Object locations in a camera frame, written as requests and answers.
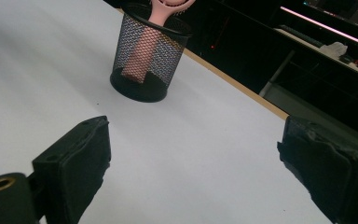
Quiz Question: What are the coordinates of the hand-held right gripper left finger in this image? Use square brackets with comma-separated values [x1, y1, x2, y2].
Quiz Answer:
[32, 115, 112, 224]

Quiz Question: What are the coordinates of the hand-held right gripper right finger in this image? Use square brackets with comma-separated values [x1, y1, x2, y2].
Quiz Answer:
[277, 115, 358, 224]

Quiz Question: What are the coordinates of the black mesh pen holder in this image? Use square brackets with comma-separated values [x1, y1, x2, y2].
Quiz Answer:
[109, 2, 194, 104]

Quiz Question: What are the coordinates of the pink hairbrush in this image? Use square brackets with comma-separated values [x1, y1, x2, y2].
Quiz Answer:
[120, 0, 197, 85]

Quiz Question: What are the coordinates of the white crumpled cloth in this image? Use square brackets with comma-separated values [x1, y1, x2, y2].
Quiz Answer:
[319, 41, 349, 60]

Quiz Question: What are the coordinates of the dark keyboard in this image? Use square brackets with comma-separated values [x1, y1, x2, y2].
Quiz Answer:
[279, 24, 325, 49]

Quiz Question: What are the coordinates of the glowing light strip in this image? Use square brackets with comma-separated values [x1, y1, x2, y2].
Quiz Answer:
[280, 6, 358, 49]

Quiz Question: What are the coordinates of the monitor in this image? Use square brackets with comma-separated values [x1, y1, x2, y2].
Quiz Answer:
[302, 0, 358, 28]

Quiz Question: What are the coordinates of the grey metal desk frame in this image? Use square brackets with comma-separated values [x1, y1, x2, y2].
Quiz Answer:
[258, 27, 358, 97]

